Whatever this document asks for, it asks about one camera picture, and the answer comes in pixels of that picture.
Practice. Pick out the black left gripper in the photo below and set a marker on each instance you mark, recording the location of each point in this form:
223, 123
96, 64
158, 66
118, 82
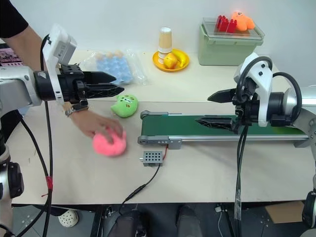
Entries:
70, 81

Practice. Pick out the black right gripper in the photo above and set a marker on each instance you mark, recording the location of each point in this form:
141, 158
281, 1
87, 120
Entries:
249, 108

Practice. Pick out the pink round plush toy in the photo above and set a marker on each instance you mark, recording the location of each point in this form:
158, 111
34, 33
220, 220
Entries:
108, 149

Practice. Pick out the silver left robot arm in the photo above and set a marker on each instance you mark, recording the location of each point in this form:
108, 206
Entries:
14, 84

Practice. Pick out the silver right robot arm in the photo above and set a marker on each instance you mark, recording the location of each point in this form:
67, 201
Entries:
306, 103

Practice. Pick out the green plush toy with face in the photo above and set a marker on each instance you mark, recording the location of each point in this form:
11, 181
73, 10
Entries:
123, 108

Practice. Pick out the green conveyor belt unit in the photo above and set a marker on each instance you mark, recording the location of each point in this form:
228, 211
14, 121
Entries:
172, 126

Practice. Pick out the orange plush toy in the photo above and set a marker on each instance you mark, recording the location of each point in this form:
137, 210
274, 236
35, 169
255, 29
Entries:
243, 22

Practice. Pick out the person's bare hand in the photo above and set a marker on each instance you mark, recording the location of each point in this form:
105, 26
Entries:
96, 122

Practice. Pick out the blue egg tray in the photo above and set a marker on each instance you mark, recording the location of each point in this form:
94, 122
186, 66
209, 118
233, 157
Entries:
113, 67

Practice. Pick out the beige egg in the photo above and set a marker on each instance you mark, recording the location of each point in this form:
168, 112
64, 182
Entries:
118, 53
109, 54
100, 56

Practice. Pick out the clear plastic bag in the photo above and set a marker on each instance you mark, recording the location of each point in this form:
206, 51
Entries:
138, 71

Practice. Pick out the silver wristwatch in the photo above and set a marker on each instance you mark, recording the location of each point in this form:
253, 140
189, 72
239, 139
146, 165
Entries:
69, 112

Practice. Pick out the pale green storage box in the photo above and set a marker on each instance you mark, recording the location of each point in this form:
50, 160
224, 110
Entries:
222, 53

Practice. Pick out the yellow plate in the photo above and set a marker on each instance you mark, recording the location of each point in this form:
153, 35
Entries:
184, 65

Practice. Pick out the yellow banana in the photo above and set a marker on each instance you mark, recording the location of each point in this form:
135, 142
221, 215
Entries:
182, 58

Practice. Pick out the white paper cup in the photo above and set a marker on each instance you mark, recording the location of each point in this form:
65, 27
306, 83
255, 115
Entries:
161, 57

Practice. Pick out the orange yellow round fruit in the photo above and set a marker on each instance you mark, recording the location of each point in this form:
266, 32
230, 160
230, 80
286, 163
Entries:
170, 61

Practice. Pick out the clear box lid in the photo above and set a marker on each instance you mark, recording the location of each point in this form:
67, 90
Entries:
247, 35

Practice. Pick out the grey perforated control box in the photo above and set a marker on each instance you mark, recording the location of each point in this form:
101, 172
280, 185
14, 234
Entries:
153, 159

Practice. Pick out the red building blocks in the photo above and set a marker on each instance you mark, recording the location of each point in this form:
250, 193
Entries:
225, 24

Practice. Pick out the black shirt sleeve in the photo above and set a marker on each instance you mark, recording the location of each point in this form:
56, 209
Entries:
11, 17

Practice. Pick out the dark rounded shape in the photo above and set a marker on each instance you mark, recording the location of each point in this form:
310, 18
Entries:
128, 223
188, 221

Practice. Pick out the brown cardboard piece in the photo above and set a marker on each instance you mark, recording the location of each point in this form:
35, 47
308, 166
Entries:
284, 212

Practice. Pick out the white perforated clog shoe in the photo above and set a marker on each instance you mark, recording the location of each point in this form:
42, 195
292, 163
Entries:
68, 218

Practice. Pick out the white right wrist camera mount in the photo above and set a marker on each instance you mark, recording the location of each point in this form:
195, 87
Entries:
263, 79

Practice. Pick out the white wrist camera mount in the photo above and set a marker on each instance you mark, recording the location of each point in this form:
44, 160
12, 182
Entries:
53, 49
263, 79

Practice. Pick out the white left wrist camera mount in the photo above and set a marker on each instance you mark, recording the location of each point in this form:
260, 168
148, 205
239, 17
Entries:
53, 49

